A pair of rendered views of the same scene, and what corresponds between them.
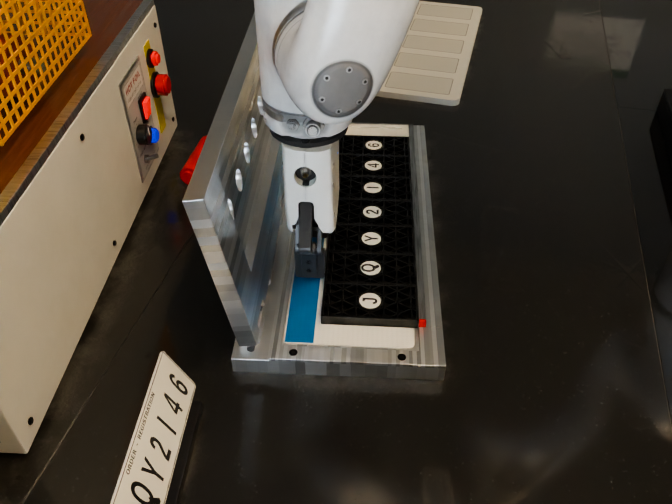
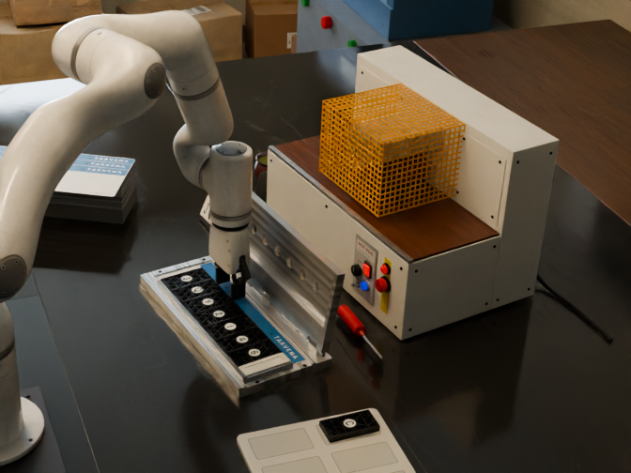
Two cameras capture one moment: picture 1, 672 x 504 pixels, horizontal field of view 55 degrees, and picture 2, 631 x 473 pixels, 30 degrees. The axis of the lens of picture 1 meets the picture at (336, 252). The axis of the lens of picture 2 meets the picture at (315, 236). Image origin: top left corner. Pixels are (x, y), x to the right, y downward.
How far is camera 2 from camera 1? 2.67 m
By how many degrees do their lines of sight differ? 100
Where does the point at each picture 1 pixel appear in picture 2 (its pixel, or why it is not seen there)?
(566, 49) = not seen: outside the picture
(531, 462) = (94, 273)
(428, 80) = (275, 449)
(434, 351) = (147, 277)
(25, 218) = (295, 178)
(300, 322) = (210, 269)
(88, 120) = (332, 209)
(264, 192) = (259, 263)
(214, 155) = not seen: hidden behind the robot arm
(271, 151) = (280, 282)
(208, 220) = not seen: hidden behind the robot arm
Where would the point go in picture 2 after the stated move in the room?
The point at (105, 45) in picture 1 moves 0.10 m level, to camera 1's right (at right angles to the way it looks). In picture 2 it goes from (376, 226) to (335, 239)
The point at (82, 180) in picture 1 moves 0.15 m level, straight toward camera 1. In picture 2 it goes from (320, 216) to (260, 197)
